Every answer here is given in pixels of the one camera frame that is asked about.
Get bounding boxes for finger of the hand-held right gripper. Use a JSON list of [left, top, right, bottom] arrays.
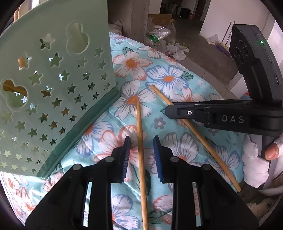
[[161, 101, 206, 122]]

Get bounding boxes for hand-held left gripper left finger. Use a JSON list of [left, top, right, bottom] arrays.
[[25, 136, 131, 230]]

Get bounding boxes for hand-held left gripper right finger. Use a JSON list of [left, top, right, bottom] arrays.
[[153, 136, 259, 230]]

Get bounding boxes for green plastic utensil holder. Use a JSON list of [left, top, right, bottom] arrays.
[[0, 0, 122, 179]]

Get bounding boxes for person's right hand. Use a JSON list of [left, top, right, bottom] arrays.
[[242, 134, 283, 189]]

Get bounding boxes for purple broom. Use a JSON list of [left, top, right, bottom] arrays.
[[215, 43, 231, 56]]

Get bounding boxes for white plastic bag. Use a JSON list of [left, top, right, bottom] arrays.
[[166, 43, 190, 61]]

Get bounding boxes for floral blanket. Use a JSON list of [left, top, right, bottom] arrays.
[[0, 31, 246, 230]]

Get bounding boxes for thin metal rods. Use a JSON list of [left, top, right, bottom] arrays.
[[222, 21, 236, 42]]

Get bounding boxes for green label plastic bag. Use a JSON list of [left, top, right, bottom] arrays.
[[147, 27, 171, 45]]

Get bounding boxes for cardboard box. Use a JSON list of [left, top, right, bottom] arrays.
[[148, 14, 175, 30]]

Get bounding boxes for cream fuzzy cloth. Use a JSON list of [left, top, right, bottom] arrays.
[[240, 181, 283, 224]]

